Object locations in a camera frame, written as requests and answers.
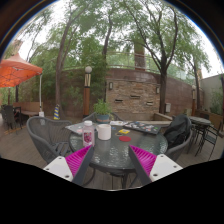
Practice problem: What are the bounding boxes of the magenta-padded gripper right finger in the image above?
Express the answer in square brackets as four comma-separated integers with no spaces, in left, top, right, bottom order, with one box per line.
[128,144,184,187]

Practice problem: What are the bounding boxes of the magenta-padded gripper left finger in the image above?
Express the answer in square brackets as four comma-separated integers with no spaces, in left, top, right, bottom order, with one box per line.
[43,145,95,187]

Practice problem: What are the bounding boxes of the purple juice bottle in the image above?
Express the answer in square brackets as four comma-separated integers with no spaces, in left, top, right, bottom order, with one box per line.
[82,120,96,148]

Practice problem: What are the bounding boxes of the flat round red coaster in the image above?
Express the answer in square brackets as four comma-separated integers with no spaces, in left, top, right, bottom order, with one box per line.
[118,135,132,143]

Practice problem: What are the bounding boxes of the black laptop with stickers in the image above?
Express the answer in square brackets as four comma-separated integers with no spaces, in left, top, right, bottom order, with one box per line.
[123,120,162,136]

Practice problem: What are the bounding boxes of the silver laptop with stickers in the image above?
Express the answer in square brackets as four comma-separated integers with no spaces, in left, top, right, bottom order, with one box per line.
[65,121,99,135]

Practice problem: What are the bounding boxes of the white mug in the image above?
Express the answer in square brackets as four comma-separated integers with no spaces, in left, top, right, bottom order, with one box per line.
[96,123,113,141]

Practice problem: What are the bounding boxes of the white paper sheet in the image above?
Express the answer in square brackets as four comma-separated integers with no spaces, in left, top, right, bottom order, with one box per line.
[109,120,129,127]

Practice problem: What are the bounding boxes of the blue yellow striped cone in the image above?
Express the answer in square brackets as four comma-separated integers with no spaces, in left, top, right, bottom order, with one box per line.
[53,103,61,121]

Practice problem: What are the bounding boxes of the potted green plant, blue pot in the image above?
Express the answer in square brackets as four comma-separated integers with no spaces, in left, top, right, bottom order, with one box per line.
[93,99,113,124]

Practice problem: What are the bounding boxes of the round dark side table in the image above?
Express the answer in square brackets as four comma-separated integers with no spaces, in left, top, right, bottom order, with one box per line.
[189,115,213,128]

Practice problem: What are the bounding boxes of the wooden bench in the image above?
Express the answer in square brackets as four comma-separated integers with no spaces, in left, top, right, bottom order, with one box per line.
[13,101,44,118]

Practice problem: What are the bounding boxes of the black metal chair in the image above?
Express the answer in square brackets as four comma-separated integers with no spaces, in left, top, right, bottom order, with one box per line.
[194,119,224,161]

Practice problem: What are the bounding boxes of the group of dark chairs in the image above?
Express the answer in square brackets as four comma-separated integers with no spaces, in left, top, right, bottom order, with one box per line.
[0,104,23,131]

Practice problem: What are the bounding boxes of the orange canopy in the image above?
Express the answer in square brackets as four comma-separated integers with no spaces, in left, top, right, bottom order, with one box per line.
[0,53,44,88]

